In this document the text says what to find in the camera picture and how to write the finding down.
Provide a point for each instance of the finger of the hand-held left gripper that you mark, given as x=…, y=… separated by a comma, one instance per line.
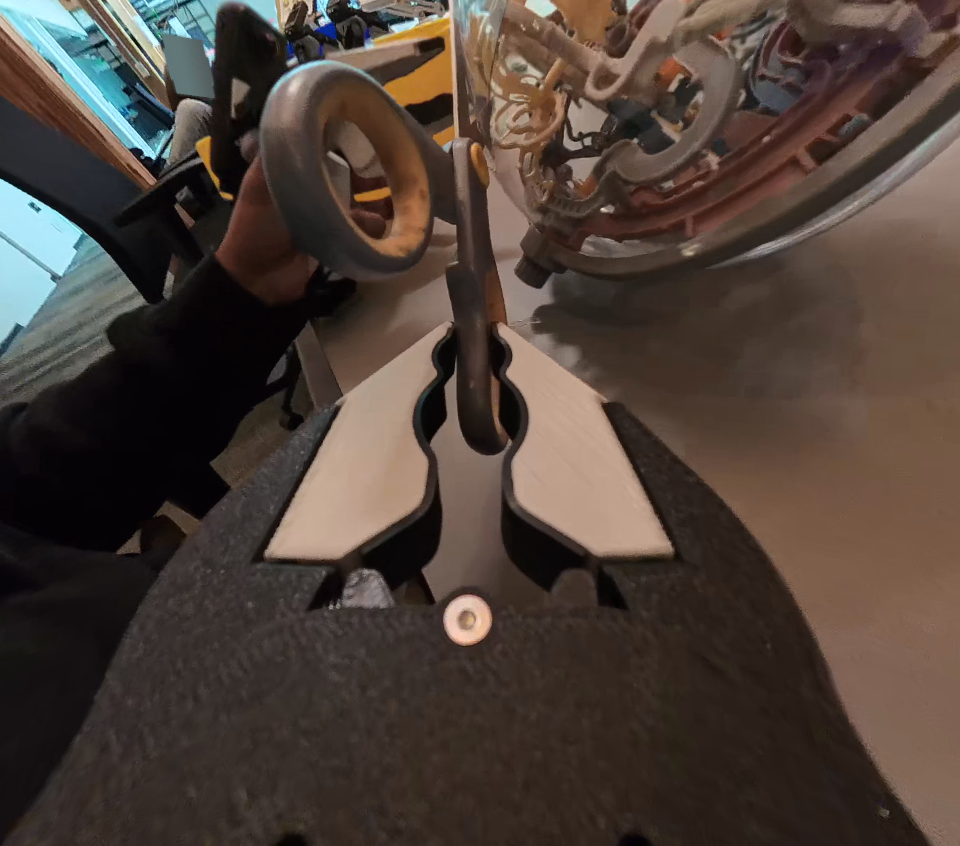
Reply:
x=360, y=148
x=360, y=62

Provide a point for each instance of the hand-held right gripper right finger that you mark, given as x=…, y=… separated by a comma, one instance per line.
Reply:
x=585, y=478

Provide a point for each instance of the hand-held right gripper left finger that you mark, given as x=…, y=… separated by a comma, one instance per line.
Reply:
x=360, y=478

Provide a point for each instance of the person's left forearm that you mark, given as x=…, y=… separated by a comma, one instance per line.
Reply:
x=150, y=396

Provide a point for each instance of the person's left hand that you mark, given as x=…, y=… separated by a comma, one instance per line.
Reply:
x=262, y=245

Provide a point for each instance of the yellow plastic bin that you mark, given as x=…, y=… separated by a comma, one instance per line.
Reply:
x=420, y=82

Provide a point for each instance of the clear maze puzzle ball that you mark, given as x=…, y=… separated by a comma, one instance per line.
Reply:
x=750, y=110

